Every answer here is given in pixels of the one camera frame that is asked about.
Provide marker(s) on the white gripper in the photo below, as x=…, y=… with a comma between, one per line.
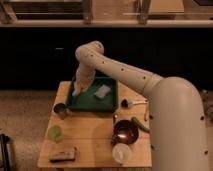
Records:
x=79, y=86

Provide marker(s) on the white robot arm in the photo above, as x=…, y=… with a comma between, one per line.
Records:
x=178, y=138

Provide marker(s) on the green plastic tray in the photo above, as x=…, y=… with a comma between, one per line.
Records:
x=88, y=102

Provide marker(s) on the small metal cup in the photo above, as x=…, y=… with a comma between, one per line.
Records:
x=60, y=110

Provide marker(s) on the small dark bottle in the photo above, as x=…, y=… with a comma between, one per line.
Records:
x=115, y=116

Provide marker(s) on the green plastic cup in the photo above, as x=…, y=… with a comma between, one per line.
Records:
x=55, y=133

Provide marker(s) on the green cucumber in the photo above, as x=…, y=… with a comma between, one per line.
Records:
x=140, y=126

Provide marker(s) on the dark metal bowl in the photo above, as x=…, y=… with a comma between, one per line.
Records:
x=125, y=132

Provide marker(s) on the yellow banana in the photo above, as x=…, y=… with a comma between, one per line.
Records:
x=146, y=112

